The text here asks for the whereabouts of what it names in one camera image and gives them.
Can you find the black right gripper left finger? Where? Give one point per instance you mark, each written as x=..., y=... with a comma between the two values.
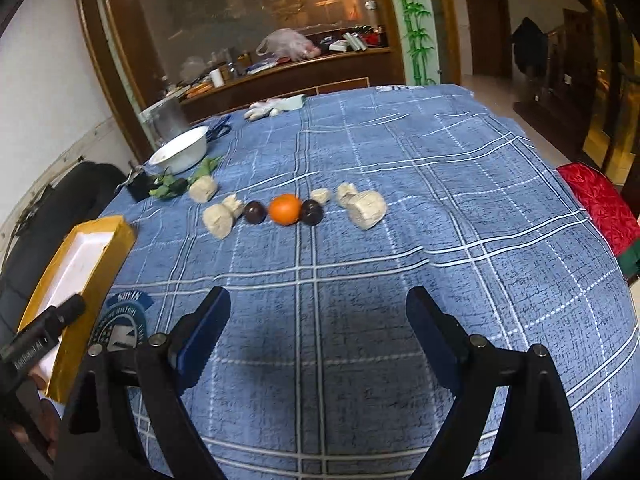
x=99, y=438

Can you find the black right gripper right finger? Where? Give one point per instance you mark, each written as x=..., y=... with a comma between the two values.
x=536, y=438

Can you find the round blue logo sticker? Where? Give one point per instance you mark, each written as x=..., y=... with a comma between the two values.
x=122, y=322

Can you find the white paper cup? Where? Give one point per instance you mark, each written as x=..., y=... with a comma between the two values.
x=216, y=78

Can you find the white work gloves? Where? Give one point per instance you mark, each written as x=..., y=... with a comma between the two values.
x=274, y=106

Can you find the dark jacket on chair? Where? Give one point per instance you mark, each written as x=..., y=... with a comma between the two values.
x=530, y=49

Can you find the wooden counter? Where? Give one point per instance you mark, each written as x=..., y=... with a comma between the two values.
x=325, y=74

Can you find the dark plum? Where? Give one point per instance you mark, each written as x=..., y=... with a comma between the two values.
x=255, y=212
x=311, y=213

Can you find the blue plaid tablecloth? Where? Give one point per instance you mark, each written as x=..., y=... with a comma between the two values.
x=318, y=374

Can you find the large beige foam chunk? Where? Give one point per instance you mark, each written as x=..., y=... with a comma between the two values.
x=366, y=209

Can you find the black binder clip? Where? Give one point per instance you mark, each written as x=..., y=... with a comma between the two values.
x=138, y=183

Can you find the dark plum right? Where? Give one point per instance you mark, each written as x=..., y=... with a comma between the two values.
x=311, y=213

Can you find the blue scissors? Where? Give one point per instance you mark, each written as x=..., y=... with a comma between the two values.
x=216, y=127

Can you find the yellow cardboard box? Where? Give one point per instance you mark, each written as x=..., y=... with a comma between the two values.
x=85, y=264

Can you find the clear plastic jug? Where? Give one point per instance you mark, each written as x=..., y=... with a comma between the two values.
x=164, y=119

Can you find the small beige foam chunk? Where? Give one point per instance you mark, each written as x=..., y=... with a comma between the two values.
x=320, y=195

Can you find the white bowl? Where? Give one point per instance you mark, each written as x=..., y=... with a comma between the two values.
x=183, y=152

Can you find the orange mandarin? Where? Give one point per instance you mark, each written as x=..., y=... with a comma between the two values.
x=285, y=209

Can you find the beige foam cube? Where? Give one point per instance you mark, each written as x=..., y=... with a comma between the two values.
x=203, y=190

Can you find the pink plastic bag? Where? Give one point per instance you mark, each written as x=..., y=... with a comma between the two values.
x=287, y=43

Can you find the bamboo painted pillar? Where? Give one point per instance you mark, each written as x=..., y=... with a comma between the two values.
x=418, y=41

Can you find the dark plum left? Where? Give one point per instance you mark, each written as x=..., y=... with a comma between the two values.
x=255, y=212

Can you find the red quilted cushion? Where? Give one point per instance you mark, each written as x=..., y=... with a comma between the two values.
x=608, y=211

